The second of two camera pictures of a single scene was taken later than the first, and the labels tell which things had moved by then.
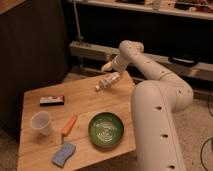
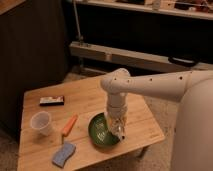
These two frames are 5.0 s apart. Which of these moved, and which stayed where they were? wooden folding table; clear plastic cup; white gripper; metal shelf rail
Moved: white gripper
Stayed: clear plastic cup; wooden folding table; metal shelf rail
